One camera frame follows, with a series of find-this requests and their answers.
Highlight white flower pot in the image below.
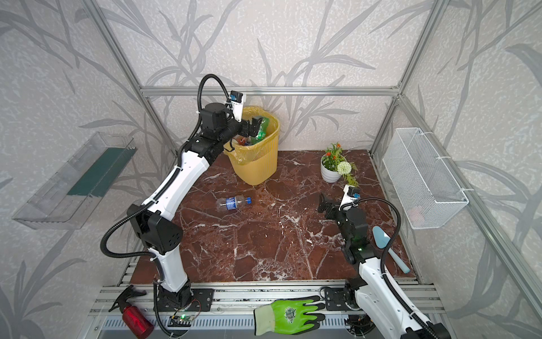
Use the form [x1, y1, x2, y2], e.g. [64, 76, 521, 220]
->
[320, 155, 342, 184]

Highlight yellow ribbed trash bin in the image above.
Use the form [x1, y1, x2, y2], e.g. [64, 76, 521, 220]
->
[223, 106, 280, 186]

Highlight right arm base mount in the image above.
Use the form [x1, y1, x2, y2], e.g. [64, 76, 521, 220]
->
[320, 278, 367, 311]

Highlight left circuit board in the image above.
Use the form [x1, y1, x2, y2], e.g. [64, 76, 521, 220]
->
[167, 314, 197, 329]

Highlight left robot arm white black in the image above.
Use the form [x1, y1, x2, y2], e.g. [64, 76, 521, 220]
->
[128, 103, 263, 295]

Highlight yellow plastic bin liner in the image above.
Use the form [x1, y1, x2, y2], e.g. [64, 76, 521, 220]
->
[224, 106, 280, 165]

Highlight artificial green flowering plant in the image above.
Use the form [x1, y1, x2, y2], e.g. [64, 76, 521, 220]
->
[321, 143, 359, 186]

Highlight aluminium rail base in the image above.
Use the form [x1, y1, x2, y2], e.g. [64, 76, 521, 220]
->
[84, 277, 445, 339]

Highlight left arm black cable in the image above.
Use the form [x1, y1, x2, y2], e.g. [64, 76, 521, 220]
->
[99, 73, 231, 259]

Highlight clear bottle red label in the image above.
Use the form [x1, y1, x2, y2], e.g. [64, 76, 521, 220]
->
[234, 136, 251, 146]

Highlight white wire mesh basket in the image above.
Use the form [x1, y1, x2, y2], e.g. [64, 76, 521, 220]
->
[383, 127, 469, 230]

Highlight green soda bottle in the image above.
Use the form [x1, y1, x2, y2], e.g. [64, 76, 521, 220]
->
[253, 117, 270, 144]

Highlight teal garden trowel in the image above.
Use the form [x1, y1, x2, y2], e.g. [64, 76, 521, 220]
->
[372, 225, 412, 275]

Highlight clear wall shelf green mat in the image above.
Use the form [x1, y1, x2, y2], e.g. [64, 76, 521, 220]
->
[12, 132, 137, 230]

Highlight clear bottle blue label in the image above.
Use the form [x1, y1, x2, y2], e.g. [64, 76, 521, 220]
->
[216, 196, 252, 211]

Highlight red spray bottle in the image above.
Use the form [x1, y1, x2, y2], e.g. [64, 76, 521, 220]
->
[109, 285, 155, 339]

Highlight green work glove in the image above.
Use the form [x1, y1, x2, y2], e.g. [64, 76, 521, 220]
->
[253, 295, 325, 336]

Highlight right circuit board wires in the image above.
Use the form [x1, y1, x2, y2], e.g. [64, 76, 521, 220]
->
[344, 313, 378, 338]

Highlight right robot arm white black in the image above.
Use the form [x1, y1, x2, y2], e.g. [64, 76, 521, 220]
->
[318, 186, 452, 338]

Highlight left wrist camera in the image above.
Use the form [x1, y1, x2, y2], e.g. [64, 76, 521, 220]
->
[229, 90, 246, 122]

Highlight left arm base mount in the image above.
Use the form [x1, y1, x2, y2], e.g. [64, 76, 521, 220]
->
[153, 285, 214, 312]

